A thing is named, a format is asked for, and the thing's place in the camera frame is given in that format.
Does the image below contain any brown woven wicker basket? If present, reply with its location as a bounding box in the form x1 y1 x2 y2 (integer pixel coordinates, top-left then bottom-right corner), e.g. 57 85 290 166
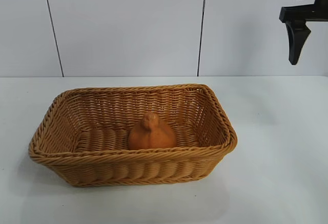
27 83 239 188

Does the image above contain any wrinkled orange fruit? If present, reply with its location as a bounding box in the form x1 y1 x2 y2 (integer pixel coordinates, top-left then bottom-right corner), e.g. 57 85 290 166
128 112 177 151

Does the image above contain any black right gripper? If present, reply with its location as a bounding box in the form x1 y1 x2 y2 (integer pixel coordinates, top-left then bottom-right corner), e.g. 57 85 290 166
279 0 328 66

